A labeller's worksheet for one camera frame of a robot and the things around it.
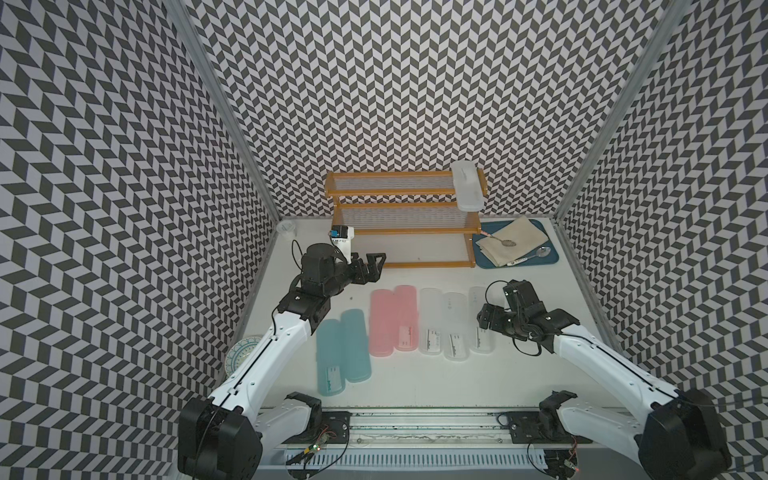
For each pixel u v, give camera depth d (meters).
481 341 0.86
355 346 0.87
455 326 0.91
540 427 0.72
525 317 0.62
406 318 0.89
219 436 0.37
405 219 1.24
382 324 0.89
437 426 0.75
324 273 0.60
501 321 0.74
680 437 0.39
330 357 0.86
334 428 0.72
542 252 1.04
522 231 1.12
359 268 0.67
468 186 0.87
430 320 0.89
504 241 1.09
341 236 0.67
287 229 1.10
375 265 0.68
